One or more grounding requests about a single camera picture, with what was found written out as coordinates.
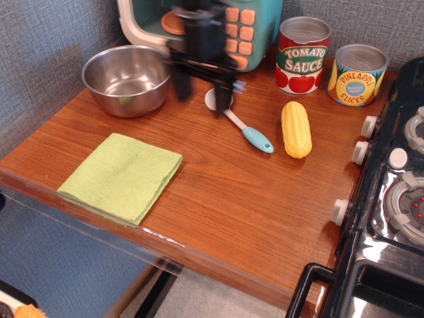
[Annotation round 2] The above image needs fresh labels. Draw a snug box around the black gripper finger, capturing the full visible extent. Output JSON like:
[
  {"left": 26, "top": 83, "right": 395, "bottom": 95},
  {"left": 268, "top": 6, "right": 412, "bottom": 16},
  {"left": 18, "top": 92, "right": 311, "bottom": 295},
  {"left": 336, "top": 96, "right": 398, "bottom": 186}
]
[
  {"left": 172, "top": 63, "right": 192, "bottom": 101},
  {"left": 214, "top": 81, "right": 235, "bottom": 117}
]

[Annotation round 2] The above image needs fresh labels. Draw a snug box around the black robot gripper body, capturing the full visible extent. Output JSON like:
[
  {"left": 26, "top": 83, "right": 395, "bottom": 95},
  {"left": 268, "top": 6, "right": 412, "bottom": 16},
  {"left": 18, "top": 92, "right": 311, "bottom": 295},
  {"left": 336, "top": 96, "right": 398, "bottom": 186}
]
[{"left": 162, "top": 0, "right": 246, "bottom": 92}]

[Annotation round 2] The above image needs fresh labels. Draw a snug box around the yellow plastic corn cob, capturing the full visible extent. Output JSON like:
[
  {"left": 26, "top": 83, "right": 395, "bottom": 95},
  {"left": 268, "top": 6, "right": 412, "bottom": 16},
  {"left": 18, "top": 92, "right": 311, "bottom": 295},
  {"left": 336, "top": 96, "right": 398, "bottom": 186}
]
[{"left": 281, "top": 101, "right": 312, "bottom": 158}]

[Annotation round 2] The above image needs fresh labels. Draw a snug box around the yellow-green folded towel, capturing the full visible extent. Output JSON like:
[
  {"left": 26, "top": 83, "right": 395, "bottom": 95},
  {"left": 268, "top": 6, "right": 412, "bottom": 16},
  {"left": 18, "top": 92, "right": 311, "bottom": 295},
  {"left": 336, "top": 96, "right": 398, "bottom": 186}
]
[{"left": 58, "top": 133, "right": 183, "bottom": 226}]

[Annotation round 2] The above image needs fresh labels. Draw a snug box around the orange plate inside microwave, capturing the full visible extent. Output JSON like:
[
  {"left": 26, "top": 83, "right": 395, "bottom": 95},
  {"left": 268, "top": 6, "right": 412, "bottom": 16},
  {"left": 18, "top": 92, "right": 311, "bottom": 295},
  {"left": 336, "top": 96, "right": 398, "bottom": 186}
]
[{"left": 161, "top": 11, "right": 185, "bottom": 36}]

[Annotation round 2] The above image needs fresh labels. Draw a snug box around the stainless steel bowl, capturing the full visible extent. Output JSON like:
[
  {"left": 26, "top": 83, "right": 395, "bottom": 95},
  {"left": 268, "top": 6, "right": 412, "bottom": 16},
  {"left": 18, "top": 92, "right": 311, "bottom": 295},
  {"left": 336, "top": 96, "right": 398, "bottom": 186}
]
[{"left": 81, "top": 45, "right": 171, "bottom": 119}]

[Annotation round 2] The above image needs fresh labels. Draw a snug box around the toy microwave teal and white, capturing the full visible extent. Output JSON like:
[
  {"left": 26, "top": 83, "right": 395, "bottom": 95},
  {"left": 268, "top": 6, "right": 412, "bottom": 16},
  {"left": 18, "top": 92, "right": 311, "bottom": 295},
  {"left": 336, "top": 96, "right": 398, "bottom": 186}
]
[{"left": 117, "top": 0, "right": 283, "bottom": 72}]

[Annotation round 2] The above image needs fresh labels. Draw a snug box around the tomato sauce can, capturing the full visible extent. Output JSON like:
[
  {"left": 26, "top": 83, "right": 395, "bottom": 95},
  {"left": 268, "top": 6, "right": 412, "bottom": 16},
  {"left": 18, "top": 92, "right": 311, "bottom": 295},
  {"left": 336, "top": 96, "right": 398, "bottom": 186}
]
[{"left": 274, "top": 16, "right": 331, "bottom": 95}]

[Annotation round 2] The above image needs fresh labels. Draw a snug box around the pineapple slices can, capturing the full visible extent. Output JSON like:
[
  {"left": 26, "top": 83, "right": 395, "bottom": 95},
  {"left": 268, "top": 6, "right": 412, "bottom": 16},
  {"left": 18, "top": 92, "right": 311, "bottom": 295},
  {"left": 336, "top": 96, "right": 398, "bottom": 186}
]
[{"left": 327, "top": 44, "right": 389, "bottom": 107}]

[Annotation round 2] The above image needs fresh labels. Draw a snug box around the white stove knob middle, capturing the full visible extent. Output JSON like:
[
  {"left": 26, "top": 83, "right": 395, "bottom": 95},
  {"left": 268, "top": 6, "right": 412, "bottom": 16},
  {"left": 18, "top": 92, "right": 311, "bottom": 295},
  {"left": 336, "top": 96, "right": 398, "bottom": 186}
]
[{"left": 351, "top": 141, "right": 369, "bottom": 166}]

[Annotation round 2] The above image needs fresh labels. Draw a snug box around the white stove knob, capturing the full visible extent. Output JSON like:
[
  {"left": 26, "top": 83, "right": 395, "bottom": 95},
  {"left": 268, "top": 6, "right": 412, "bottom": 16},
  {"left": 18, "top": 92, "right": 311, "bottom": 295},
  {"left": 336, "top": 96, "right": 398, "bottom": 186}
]
[
  {"left": 361, "top": 116, "right": 378, "bottom": 139},
  {"left": 330, "top": 199, "right": 350, "bottom": 227},
  {"left": 351, "top": 141, "right": 369, "bottom": 166}
]

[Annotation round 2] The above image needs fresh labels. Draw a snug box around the white stove knob upper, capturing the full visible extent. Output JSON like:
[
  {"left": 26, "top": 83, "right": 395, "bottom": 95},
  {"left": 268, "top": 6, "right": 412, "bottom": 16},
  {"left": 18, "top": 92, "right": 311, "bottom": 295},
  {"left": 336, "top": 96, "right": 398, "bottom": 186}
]
[{"left": 361, "top": 116, "right": 378, "bottom": 139}]

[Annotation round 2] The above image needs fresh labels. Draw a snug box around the white stove knob lower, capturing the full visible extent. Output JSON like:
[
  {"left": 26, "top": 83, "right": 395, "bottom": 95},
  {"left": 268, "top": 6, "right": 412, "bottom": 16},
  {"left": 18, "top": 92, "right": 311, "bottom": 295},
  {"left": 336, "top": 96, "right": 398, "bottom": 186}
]
[{"left": 330, "top": 199, "right": 350, "bottom": 227}]

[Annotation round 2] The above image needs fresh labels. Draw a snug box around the clear acrylic table edge guard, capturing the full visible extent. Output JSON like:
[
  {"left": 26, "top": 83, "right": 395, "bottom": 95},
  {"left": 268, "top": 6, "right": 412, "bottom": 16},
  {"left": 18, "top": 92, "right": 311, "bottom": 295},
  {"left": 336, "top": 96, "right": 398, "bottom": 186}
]
[{"left": 1, "top": 171, "right": 331, "bottom": 308}]

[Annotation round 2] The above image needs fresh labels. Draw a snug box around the black toy stove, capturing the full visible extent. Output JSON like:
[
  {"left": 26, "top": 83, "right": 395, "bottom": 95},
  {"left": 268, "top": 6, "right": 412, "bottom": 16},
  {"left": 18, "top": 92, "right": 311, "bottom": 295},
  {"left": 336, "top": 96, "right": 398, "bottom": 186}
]
[{"left": 286, "top": 58, "right": 423, "bottom": 317}]

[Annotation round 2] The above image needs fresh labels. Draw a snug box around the orange object at bottom left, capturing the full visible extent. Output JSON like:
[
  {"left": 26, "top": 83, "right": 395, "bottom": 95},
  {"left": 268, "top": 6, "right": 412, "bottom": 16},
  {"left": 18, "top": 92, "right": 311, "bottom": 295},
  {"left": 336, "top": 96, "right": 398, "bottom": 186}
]
[{"left": 14, "top": 304, "right": 47, "bottom": 318}]

